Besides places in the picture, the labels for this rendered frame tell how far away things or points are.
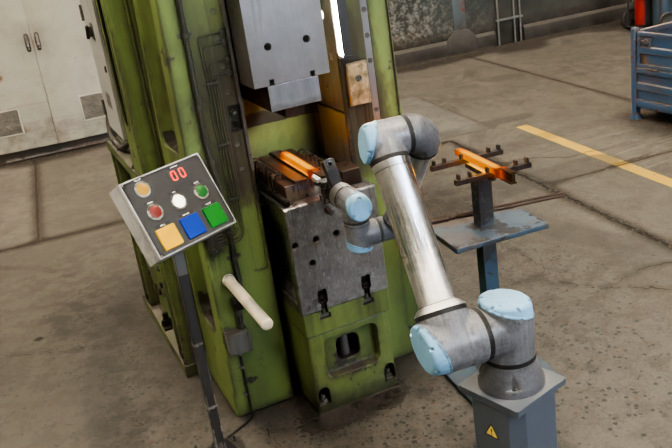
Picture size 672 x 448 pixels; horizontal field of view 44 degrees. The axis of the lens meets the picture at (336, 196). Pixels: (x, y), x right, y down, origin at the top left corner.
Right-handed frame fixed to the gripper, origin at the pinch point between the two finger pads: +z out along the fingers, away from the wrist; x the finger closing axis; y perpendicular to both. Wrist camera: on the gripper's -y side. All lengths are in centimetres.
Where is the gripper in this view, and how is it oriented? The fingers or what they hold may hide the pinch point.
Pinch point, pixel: (316, 173)
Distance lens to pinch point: 312.6
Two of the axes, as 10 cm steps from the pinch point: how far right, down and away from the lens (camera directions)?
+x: 9.0, -2.6, 3.6
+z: -4.3, -2.9, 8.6
